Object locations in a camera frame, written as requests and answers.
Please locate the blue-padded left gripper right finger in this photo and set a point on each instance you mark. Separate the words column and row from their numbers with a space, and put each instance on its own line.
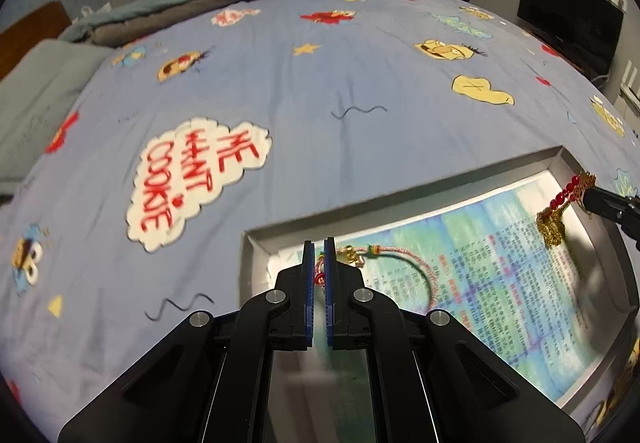
column 345, row 327

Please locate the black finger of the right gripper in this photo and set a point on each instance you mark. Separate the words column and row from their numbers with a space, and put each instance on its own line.
column 607, row 204

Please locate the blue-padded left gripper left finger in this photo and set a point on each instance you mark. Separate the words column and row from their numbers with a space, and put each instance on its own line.
column 293, row 329

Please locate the grey cardboard box tray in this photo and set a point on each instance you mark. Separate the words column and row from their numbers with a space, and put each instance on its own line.
column 609, row 292

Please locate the blue-green printed paper sheet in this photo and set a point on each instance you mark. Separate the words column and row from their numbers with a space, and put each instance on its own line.
column 501, row 264

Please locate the white wifi router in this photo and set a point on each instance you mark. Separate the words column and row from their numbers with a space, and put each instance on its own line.
column 627, row 85

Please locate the black monitor screen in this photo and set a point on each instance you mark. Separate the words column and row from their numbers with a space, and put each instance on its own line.
column 585, row 32

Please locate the blue cartoon print bedsheet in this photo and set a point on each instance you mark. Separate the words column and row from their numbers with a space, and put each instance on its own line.
column 266, row 112

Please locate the grey-green pillow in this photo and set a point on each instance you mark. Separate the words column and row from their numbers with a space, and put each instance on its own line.
column 36, row 97

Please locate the wooden headboard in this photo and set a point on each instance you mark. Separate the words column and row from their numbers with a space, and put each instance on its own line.
column 46, row 22

